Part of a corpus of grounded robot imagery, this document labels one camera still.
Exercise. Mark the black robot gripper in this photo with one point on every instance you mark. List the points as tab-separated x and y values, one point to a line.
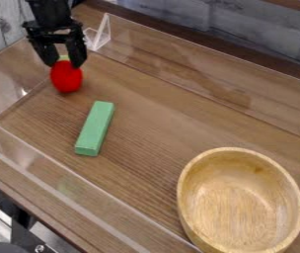
55	27

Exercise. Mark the red plush strawberry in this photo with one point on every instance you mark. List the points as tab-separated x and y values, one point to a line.
65	77

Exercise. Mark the green rectangular block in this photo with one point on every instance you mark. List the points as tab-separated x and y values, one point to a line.
93	130

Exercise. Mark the round wooden bowl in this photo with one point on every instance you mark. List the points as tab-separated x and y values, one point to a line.
238	202

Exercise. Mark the clear acrylic enclosure walls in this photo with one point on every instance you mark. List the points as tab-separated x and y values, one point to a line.
184	99

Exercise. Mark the black metal table bracket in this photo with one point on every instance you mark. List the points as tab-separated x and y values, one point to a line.
25	239

